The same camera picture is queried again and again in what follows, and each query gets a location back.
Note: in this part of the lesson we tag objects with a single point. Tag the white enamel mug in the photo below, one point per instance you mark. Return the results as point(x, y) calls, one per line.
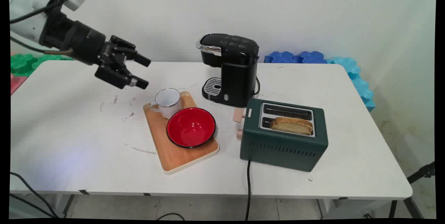
point(168, 104)

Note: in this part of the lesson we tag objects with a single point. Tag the black tripod leg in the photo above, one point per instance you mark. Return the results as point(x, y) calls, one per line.
point(420, 173)

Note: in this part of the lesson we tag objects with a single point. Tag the red enamel bowl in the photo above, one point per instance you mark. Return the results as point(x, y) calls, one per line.
point(190, 128)

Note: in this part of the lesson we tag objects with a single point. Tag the black coffee machine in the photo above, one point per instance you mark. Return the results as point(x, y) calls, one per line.
point(238, 74)

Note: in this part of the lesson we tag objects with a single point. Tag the beige toaster knob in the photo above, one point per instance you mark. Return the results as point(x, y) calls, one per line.
point(240, 133)

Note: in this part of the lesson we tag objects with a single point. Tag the green foam puzzle mat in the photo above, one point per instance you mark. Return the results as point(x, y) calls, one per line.
point(22, 63)

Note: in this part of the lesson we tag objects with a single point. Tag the pink foam puzzle mat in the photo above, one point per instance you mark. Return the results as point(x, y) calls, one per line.
point(16, 82)

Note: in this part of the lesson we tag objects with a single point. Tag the cyan foam puzzle mat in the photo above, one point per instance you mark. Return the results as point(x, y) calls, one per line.
point(361, 88)

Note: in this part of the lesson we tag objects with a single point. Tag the blue foam puzzle mat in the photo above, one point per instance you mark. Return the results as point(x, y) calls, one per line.
point(295, 58)

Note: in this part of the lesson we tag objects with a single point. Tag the toasted bread slice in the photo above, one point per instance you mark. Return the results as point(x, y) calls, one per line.
point(292, 125)

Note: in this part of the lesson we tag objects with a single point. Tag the white table leg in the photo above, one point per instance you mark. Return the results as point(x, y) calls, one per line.
point(330, 208)

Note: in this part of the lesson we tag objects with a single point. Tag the green two-slot toaster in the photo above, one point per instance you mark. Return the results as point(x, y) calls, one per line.
point(281, 151)

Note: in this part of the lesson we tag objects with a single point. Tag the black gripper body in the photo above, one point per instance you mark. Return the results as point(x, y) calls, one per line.
point(80, 41)

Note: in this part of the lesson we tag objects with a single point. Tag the wooden serving tray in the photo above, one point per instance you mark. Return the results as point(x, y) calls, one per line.
point(174, 158)

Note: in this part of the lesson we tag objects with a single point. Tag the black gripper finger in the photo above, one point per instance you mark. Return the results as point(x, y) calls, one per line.
point(127, 50)
point(114, 74)

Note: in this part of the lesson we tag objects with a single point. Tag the beige toaster lever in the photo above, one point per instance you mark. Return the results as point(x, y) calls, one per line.
point(239, 115)

